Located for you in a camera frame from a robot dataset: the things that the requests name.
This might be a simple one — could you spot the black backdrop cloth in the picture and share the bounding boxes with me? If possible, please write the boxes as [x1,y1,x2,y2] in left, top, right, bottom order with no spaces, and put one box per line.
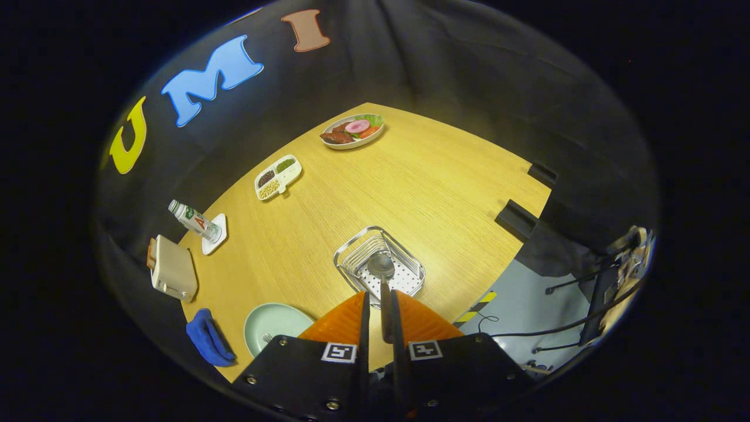
[94,0,660,382]

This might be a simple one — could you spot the white toaster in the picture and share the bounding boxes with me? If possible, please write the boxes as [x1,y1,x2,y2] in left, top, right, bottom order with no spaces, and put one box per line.
[150,234,199,303]

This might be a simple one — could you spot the yellow black hazard tape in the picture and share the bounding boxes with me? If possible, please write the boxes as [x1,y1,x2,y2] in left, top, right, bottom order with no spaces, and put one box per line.
[452,291,497,328]

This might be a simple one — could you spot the black table clamp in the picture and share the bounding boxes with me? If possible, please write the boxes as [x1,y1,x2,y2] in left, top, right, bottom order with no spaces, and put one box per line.
[527,163,558,189]
[495,199,538,242]

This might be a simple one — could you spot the black metal stand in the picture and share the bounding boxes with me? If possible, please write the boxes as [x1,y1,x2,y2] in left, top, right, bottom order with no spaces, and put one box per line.
[545,264,622,348]

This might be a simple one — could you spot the pale green plate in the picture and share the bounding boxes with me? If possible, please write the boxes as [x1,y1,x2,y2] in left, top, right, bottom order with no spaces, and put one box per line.
[244,302,316,358]

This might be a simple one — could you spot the white square coaster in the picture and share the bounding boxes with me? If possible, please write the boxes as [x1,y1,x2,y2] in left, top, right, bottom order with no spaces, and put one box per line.
[202,213,228,256]

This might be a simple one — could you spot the black cable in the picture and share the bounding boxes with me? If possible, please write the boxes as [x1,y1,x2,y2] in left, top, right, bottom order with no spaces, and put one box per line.
[491,278,645,339]

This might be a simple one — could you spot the white oval food plate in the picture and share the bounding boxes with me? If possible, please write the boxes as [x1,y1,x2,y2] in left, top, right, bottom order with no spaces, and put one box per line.
[319,114,386,150]

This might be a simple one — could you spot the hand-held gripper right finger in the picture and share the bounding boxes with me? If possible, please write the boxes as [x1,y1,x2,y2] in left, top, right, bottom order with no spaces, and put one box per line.
[389,289,534,420]

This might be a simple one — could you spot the blue cloth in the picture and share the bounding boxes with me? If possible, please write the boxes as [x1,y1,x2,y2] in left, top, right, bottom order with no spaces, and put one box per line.
[186,308,237,368]

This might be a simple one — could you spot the clear plastic bottle green label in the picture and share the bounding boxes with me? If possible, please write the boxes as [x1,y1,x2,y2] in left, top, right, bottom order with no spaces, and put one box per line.
[168,199,223,244]

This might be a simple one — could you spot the metal wire basket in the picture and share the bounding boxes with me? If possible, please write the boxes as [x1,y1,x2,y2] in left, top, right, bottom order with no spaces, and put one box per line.
[333,226,427,309]

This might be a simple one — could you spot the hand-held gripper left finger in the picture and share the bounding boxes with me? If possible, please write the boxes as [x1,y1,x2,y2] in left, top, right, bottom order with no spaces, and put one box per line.
[230,290,371,422]

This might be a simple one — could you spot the metal spoon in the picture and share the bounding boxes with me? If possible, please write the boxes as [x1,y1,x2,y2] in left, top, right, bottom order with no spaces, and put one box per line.
[367,252,397,345]

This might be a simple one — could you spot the brown meat pieces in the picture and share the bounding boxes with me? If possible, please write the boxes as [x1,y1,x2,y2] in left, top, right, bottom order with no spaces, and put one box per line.
[320,122,356,145]

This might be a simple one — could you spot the white divided dish with beans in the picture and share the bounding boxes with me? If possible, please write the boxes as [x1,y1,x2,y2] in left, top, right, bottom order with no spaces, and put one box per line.
[254,154,303,202]

